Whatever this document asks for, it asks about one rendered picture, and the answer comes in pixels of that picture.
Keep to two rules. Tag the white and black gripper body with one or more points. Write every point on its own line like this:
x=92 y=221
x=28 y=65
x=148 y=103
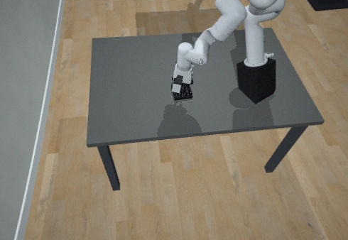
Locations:
x=186 y=75

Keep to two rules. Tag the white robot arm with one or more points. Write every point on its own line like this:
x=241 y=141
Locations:
x=233 y=13

